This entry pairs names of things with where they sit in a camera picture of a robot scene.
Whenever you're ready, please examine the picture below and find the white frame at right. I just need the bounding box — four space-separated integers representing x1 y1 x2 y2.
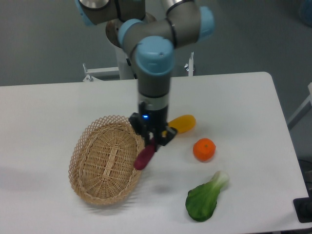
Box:
287 83 312 130

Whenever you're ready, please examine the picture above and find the yellow mango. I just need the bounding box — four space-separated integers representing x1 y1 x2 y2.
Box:
168 115 196 134

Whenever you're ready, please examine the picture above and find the black device at table edge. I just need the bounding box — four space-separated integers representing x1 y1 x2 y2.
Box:
293 197 312 223

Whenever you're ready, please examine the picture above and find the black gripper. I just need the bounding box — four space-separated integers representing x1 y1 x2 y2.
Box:
129 101 177 152

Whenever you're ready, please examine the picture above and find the purple sweet potato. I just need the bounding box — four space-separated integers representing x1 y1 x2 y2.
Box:
134 138 156 171

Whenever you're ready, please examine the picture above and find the green bok choy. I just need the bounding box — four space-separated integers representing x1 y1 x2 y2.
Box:
185 171 230 222

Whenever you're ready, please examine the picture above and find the orange tangerine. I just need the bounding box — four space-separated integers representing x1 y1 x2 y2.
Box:
193 138 216 162

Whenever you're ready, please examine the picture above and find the woven wicker oval basket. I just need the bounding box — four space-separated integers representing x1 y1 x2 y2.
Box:
69 116 144 205

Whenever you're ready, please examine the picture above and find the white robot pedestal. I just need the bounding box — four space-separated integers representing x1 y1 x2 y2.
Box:
115 47 135 80

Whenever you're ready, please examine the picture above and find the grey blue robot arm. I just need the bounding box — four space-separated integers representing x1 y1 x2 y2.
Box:
76 0 215 150

